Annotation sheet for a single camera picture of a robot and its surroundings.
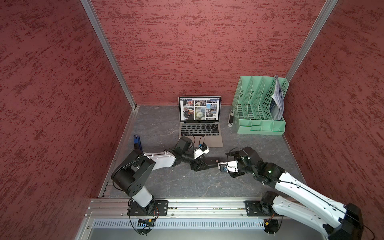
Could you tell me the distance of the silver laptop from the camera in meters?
1.02

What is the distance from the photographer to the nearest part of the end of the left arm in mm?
737

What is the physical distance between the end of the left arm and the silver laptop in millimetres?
235
